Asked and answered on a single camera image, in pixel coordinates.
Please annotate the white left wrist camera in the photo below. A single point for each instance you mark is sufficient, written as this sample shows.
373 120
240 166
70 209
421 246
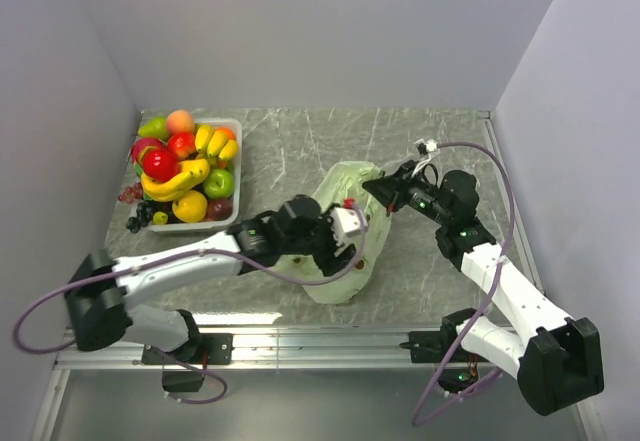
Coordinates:
346 225

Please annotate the shiny red fake apple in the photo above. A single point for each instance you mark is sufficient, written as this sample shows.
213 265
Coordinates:
160 165

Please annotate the green yellow fake pear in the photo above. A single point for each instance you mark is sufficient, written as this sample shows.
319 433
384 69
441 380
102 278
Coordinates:
154 128

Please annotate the pink fake dragon fruit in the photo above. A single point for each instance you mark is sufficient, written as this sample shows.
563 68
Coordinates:
141 146

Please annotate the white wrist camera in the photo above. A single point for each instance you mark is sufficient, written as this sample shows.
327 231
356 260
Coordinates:
427 148
346 225

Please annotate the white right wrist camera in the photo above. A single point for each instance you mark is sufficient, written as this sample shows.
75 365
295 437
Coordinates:
427 148

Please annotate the yellow fake lemon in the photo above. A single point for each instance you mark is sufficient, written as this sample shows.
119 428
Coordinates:
191 207

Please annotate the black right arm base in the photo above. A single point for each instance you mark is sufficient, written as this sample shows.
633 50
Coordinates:
430 347

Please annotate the dark red fake plum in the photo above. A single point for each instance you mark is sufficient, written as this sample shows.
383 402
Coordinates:
219 209

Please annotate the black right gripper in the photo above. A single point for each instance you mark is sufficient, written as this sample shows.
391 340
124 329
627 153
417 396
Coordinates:
391 189

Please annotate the pale green avocado plastic bag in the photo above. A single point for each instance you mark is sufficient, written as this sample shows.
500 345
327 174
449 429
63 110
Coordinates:
343 180

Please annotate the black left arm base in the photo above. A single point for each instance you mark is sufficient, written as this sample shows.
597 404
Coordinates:
213 350

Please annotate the small yellow banana bunch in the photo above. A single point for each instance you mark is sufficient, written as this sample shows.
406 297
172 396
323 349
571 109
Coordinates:
215 146

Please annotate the green fake apple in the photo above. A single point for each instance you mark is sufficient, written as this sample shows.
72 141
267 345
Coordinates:
219 184

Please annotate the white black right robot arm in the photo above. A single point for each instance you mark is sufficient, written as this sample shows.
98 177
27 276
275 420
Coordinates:
555 359

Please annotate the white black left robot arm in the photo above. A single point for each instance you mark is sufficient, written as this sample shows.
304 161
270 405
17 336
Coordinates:
107 297

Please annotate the aluminium mounting rail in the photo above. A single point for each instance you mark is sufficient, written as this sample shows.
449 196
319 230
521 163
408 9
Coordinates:
319 347

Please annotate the large yellow banana bunch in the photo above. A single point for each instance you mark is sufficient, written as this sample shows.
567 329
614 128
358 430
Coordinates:
191 174

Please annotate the orange fake peach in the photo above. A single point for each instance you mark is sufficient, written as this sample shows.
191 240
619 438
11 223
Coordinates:
180 121

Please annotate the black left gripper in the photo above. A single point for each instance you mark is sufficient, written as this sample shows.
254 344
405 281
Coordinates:
336 262

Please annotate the dark purple grape bunch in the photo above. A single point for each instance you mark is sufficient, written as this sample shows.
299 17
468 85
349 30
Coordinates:
141 218

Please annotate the red fake grape bunch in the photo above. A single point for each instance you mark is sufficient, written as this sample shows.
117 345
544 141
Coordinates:
131 194

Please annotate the orange fake tangerine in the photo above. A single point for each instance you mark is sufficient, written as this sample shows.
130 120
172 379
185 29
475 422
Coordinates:
227 132

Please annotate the small green fake grape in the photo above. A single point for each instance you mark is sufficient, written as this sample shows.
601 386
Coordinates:
160 218

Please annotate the white plastic fruit bin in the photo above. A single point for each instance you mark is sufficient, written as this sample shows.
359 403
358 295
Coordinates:
175 226

